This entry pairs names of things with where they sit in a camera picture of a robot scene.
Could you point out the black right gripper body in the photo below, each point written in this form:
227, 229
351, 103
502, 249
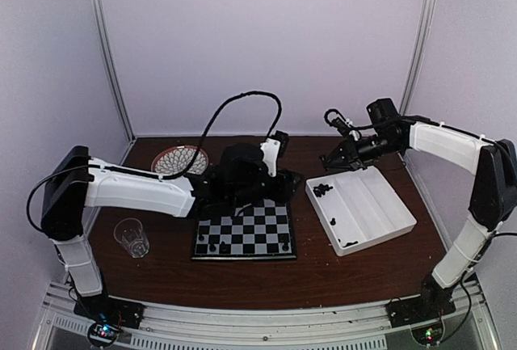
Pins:
355, 159

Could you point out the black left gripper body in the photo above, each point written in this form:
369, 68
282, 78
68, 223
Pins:
247, 195

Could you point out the black white chessboard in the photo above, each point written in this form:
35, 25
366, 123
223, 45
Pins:
252, 233

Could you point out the white plastic tray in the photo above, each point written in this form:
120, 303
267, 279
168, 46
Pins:
365, 206

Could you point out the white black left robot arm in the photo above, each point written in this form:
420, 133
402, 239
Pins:
82, 181

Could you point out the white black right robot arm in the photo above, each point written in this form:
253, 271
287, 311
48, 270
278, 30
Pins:
486, 170

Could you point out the black chess pieces pile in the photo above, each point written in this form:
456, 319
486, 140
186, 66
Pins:
321, 189

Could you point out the floral ceramic plate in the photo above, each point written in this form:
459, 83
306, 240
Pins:
173, 160

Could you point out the clear drinking glass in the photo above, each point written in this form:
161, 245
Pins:
130, 234

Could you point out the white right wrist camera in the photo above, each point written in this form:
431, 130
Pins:
335, 119

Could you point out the front aluminium rail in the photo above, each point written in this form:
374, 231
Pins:
365, 326

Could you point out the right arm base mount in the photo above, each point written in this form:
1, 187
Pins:
420, 315

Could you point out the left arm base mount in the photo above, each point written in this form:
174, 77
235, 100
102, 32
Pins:
111, 321

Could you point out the right aluminium frame post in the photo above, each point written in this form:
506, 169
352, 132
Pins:
424, 25

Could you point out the aluminium frame post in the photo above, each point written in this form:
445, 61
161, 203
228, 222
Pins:
110, 68
424, 25

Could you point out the left aluminium frame post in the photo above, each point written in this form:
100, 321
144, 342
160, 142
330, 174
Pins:
110, 68

